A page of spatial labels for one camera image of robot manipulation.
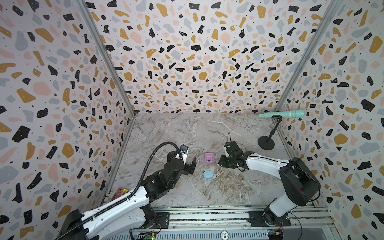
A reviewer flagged pink earbud charging case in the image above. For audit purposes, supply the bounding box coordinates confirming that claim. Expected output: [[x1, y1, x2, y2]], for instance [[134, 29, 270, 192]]
[[205, 153, 215, 164]]

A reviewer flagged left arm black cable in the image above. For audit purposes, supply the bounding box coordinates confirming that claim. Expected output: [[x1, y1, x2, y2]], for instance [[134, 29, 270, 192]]
[[56, 141, 182, 240]]

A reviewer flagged mint green microphone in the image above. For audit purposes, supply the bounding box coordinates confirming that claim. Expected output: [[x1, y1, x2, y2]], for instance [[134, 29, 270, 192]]
[[258, 110, 306, 119]]

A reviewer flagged blue earbud charging case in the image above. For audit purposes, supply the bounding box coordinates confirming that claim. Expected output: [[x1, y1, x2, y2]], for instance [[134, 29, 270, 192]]
[[203, 171, 214, 179]]

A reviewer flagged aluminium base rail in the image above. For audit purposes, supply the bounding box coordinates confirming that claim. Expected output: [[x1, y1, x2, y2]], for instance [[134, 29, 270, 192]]
[[151, 205, 341, 240]]

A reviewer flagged colourful packet at wall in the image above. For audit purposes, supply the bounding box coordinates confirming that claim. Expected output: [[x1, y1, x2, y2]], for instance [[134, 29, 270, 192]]
[[110, 187, 129, 202]]

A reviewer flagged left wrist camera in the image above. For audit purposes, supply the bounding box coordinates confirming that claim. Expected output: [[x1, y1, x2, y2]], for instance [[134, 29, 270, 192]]
[[180, 145, 189, 164]]

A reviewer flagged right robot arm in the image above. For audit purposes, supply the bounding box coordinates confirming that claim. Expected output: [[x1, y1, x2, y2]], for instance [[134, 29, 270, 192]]
[[219, 141, 321, 222]]

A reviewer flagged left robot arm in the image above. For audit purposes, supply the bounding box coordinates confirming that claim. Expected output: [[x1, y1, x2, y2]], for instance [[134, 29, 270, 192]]
[[57, 152, 197, 240]]

